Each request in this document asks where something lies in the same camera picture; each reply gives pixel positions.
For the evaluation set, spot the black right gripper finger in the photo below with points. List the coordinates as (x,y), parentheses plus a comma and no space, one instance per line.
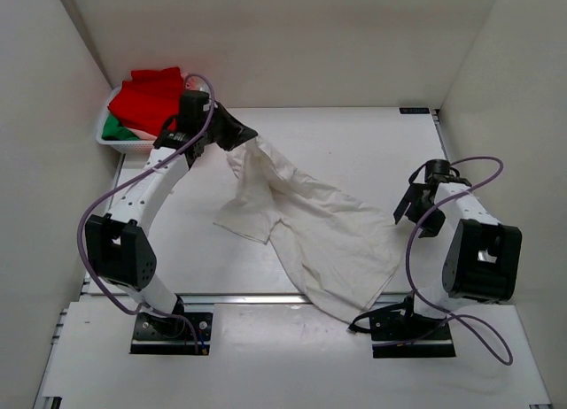
(411,205)
(432,224)

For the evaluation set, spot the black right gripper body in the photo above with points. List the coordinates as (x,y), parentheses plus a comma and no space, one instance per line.
(417,209)

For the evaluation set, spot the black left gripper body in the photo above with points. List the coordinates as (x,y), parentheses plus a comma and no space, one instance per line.
(210,127)

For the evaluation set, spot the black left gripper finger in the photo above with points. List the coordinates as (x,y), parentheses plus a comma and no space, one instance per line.
(232,137)
(226,123)

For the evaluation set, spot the white t shirt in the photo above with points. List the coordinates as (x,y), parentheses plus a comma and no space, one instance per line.
(340,252)

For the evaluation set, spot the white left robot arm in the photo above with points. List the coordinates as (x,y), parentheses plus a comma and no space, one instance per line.
(117,243)

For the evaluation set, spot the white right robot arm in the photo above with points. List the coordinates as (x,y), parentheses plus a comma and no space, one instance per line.
(482,259)

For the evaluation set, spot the red t shirt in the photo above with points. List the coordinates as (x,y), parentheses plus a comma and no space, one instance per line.
(121,104)

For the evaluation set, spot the pink t shirt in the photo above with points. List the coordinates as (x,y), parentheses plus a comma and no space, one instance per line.
(155,100)

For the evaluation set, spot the white plastic laundry basket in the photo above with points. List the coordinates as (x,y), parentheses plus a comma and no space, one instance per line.
(124,146)

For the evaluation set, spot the green t shirt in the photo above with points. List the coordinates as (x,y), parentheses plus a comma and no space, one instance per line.
(113,130)

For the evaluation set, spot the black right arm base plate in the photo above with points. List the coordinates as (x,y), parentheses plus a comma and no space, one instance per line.
(396,332)

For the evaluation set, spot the aluminium table rail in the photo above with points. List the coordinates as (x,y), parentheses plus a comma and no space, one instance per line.
(206,264)

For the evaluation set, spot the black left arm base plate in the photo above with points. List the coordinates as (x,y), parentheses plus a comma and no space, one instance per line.
(154,335)

